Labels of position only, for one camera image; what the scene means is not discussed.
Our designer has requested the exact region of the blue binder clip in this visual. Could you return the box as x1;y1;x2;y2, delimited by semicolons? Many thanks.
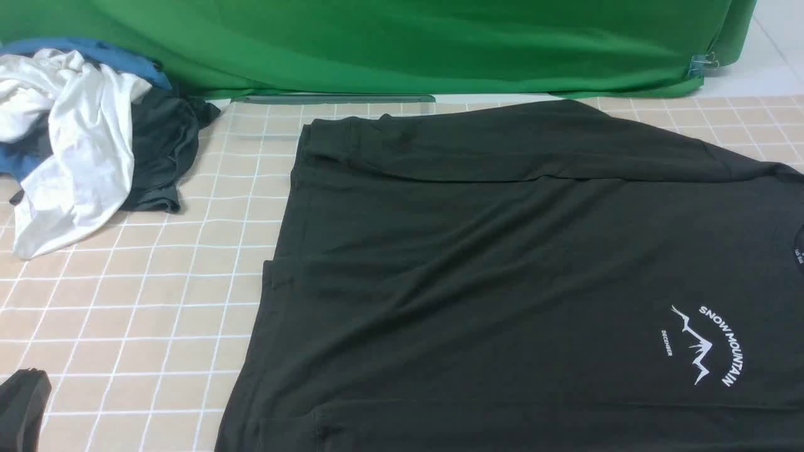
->
687;52;720;79

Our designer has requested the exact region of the gray metal bar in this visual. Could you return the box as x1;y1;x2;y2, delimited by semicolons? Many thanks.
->
231;94;436;105

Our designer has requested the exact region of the dark gray long-sleeved shirt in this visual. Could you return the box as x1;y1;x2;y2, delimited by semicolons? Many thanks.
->
215;100;803;451

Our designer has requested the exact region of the beige checkered tablecloth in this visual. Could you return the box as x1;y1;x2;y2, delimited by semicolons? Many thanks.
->
1;97;802;451

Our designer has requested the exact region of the dark gray crumpled garment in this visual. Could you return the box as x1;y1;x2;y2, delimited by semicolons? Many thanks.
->
1;88;221;213

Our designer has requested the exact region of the green backdrop cloth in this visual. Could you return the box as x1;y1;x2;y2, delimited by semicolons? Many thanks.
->
2;1;756;98

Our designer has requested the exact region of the white crumpled shirt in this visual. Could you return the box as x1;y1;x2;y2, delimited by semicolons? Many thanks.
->
1;48;151;260

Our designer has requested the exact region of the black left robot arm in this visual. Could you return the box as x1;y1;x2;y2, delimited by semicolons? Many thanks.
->
1;368;52;451

